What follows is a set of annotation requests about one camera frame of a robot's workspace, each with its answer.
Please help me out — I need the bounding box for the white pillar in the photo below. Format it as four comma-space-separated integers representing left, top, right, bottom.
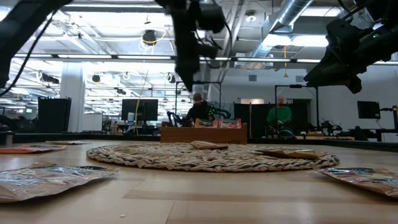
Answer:
59, 62, 86, 134

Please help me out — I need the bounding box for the overhead light bar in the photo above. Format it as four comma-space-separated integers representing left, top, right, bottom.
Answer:
14, 53, 398, 65

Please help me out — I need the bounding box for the black partition wall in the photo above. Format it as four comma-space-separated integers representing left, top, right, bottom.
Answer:
233, 102, 312, 139

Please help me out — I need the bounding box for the wooden compartment box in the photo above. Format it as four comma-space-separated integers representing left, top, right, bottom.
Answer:
160, 123, 248, 144

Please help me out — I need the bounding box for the person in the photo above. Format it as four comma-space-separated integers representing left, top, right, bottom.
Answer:
183, 92, 215, 124
266, 96, 293, 131
14, 115, 35, 133

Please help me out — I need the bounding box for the black computer monitor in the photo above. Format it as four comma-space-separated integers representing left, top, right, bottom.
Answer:
121, 98, 159, 123

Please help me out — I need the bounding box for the red tea packet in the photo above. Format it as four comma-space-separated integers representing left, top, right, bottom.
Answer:
219, 118, 243, 129

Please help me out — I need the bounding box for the silver ventilation duct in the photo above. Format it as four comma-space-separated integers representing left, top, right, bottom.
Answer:
248, 0, 313, 60

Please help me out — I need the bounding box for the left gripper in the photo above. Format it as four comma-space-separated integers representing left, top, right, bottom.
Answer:
155, 0, 227, 92

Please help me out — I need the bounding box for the small black monitor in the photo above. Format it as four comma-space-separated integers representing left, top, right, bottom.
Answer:
357, 101, 381, 119

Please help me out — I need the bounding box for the beige tea packet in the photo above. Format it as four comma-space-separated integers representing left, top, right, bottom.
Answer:
250, 147, 326, 160
313, 166, 398, 199
189, 140, 228, 150
0, 161, 119, 205
45, 140, 90, 146

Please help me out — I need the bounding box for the black desk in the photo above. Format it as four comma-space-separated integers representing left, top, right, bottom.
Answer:
348, 126, 398, 142

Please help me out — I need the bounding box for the black cabinet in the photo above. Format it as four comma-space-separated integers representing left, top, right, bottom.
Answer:
37, 97, 73, 134

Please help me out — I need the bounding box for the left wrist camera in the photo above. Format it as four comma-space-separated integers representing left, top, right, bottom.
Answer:
197, 43, 219, 60

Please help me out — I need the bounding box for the orange tea packet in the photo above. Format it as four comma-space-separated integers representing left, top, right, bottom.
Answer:
194, 118, 219, 129
0, 144, 67, 155

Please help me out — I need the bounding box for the round woven placemat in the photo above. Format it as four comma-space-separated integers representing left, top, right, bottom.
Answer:
86, 141, 340, 173

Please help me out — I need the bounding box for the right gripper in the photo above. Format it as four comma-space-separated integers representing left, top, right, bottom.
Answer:
303, 18, 398, 95

